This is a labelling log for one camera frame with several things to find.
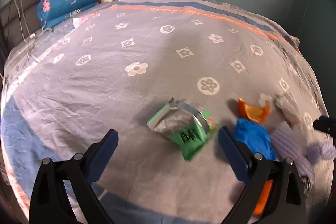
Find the large orange peel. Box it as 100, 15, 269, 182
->
252, 180, 273, 216

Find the lavender paper cupcake liner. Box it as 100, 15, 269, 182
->
270, 121, 315, 198

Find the small orange peel piece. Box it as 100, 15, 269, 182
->
237, 98, 271, 124

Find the green snack wrapper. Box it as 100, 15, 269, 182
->
146, 96, 219, 161

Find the lavender crumpled wrapper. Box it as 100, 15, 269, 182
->
306, 141, 336, 165

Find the white crumpled paper wrapper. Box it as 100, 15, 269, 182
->
259, 92, 301, 126

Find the grey patterned bed sheet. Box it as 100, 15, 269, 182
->
1, 0, 329, 223

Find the floral cloth at bed corner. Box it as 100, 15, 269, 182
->
289, 35, 300, 52

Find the grey upholstered headboard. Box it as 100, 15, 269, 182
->
1, 0, 41, 56

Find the white charging cable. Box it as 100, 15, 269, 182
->
10, 0, 53, 62

